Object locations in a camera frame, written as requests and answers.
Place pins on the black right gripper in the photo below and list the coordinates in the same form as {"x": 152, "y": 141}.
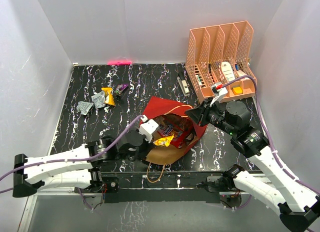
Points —
{"x": 200, "y": 115}

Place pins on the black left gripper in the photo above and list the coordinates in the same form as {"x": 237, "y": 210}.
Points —
{"x": 147, "y": 145}

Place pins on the red brown paper bag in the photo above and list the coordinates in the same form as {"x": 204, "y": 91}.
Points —
{"x": 164, "y": 156}

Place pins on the red snack packet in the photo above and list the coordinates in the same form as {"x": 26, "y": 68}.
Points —
{"x": 183, "y": 128}

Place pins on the yellow snack packet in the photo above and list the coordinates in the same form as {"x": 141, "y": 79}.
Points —
{"x": 109, "y": 99}
{"x": 164, "y": 141}

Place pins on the purple M&M's packet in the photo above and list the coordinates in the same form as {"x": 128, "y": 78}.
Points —
{"x": 120, "y": 89}

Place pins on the brown M&M's packet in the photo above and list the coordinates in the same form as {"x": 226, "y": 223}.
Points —
{"x": 166, "y": 130}

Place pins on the silver snack wrapper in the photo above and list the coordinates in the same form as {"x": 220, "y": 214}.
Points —
{"x": 84, "y": 107}
{"x": 99, "y": 100}

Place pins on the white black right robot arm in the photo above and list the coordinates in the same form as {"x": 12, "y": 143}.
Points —
{"x": 296, "y": 205}

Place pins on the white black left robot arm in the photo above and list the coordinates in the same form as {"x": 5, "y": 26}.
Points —
{"x": 77, "y": 167}

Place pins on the green white tube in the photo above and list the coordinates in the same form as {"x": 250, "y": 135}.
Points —
{"x": 199, "y": 79}

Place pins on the beige black stapler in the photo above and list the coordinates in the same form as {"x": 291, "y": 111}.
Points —
{"x": 183, "y": 84}

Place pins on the peach plastic file organizer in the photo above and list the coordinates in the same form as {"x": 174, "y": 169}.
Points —
{"x": 208, "y": 47}

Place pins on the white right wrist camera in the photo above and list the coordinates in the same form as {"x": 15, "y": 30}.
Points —
{"x": 219, "y": 92}

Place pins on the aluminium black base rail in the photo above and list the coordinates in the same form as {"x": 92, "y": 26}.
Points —
{"x": 135, "y": 202}

